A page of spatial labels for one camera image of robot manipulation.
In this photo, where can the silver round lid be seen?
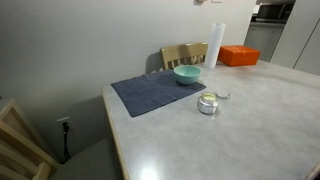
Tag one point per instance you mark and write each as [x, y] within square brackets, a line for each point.
[223, 95]

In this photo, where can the dark blue cloth mat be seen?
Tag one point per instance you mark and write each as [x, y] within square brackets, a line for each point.
[148, 92]

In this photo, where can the teal ceramic bowl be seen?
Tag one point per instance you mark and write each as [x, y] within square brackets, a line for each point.
[187, 74]

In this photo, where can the wooden chair behind table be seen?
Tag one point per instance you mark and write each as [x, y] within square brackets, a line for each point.
[183, 54]

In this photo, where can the white paper towel roll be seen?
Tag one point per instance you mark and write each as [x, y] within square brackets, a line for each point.
[214, 43]

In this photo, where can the orange cardboard box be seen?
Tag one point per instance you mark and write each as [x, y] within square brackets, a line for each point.
[238, 55]

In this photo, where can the black microwave oven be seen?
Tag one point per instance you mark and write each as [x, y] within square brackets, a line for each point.
[274, 12]

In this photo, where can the wooden chair at left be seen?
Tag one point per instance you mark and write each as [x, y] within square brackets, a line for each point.
[23, 153]

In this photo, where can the white wall outlet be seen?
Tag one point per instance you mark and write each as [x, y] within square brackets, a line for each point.
[63, 122]

